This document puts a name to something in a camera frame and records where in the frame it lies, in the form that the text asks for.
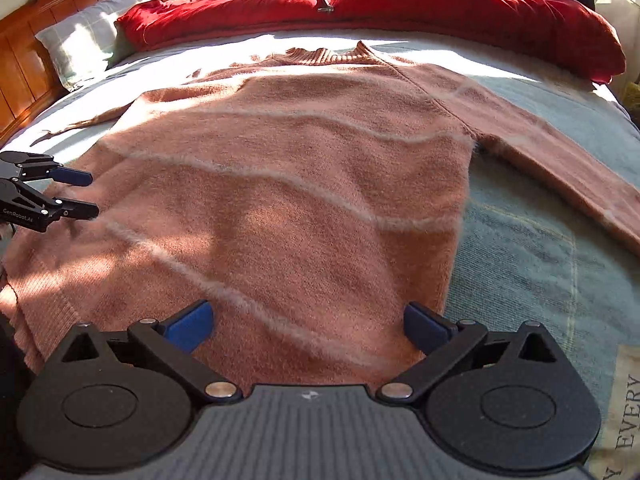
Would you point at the white pillow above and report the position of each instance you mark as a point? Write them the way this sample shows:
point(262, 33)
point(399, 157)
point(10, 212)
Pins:
point(85, 35)

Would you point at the wooden headboard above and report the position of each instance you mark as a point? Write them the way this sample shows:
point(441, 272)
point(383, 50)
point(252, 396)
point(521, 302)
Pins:
point(20, 60)

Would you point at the orange knit sweater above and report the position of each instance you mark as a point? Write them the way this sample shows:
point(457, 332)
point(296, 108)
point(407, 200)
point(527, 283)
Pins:
point(300, 185)

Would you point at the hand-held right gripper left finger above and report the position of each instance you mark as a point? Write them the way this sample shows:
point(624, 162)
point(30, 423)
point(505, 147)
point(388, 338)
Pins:
point(192, 325)

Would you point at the red quilt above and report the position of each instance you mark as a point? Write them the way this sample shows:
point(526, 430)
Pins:
point(400, 15)

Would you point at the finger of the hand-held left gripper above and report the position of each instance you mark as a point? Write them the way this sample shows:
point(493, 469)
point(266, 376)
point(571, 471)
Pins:
point(72, 177)
point(80, 210)

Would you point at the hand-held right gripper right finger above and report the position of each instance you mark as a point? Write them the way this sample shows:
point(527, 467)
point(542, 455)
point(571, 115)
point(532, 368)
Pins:
point(425, 327)

